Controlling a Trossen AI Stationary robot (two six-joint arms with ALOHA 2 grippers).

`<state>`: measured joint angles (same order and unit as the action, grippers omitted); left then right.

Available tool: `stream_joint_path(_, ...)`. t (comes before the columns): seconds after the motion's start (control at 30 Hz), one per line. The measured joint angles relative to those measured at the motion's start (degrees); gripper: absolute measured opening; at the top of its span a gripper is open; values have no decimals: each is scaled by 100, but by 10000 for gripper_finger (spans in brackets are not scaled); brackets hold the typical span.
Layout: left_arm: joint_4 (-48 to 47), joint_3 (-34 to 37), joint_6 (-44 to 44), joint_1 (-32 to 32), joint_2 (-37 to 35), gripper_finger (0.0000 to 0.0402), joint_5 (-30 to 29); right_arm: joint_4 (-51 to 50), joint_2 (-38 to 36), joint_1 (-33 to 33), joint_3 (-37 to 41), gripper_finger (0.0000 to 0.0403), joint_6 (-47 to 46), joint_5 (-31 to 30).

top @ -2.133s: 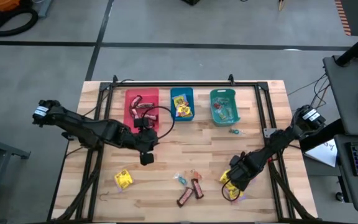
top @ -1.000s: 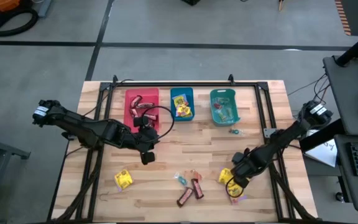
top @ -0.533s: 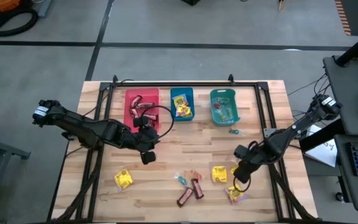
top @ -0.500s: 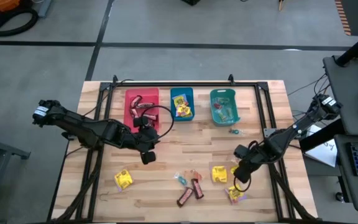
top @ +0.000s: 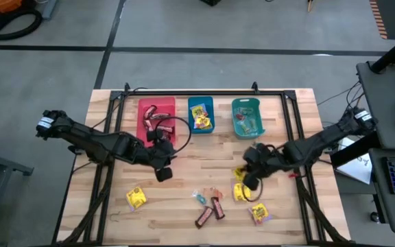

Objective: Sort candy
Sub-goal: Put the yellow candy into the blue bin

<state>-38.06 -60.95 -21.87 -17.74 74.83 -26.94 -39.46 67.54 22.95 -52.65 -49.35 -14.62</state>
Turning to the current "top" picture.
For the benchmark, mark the grey desk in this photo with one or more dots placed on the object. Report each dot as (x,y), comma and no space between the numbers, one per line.
(379,96)
(379,206)

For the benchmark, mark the black frame clamp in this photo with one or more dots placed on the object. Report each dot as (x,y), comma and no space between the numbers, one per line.
(127,88)
(255,88)

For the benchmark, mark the small red clip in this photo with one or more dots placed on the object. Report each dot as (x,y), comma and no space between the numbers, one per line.
(293,175)

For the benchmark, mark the black caster wheel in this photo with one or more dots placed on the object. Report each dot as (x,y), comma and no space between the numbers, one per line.
(375,217)

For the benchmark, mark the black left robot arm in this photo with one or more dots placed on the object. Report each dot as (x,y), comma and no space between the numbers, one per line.
(87,140)

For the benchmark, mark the black object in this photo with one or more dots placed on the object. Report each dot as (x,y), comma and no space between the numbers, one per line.
(211,2)

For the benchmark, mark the black aluminium frame rail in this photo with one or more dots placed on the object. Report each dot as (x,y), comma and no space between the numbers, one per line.
(201,93)
(107,178)
(303,212)

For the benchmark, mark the black pole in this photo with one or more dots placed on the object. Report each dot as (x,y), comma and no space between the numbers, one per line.
(393,53)

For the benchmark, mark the clear red candy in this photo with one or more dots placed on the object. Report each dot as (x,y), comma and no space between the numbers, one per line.
(241,116)

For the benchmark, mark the blue plastic bin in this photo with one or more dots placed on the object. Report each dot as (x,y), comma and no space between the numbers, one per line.
(209,103)

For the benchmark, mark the orange shop vacuum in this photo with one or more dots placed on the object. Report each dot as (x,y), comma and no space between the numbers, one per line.
(3,5)

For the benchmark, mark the clear blue candy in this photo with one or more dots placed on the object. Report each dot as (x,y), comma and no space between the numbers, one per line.
(200,198)

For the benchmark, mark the green plastic bin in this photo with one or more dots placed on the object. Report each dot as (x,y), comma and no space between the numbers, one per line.
(237,133)

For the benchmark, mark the black desk beam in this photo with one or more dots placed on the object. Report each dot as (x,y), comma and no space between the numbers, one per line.
(355,151)

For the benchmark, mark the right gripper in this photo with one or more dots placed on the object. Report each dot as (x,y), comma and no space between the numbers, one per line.
(251,182)

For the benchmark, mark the brown Snickers bar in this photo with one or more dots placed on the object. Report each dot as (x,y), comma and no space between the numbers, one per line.
(161,116)
(150,112)
(148,124)
(168,129)
(218,208)
(204,217)

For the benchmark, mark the yellow purple sour candy pack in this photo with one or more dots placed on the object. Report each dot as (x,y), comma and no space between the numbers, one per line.
(259,212)

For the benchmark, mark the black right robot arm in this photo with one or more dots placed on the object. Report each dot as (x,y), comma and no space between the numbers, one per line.
(321,137)

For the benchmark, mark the wooden stick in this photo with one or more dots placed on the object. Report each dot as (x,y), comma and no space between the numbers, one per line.
(309,6)

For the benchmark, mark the clear green candy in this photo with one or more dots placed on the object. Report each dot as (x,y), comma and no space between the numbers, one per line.
(254,124)
(245,129)

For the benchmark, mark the grey box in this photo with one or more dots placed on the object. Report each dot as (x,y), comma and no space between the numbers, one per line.
(49,8)

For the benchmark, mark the white paper sheet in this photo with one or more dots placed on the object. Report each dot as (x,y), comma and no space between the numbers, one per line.
(358,168)

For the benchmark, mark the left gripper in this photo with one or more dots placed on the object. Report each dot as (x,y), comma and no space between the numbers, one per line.
(155,136)

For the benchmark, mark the pink plastic bin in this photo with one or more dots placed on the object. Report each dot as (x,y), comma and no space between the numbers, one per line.
(168,104)

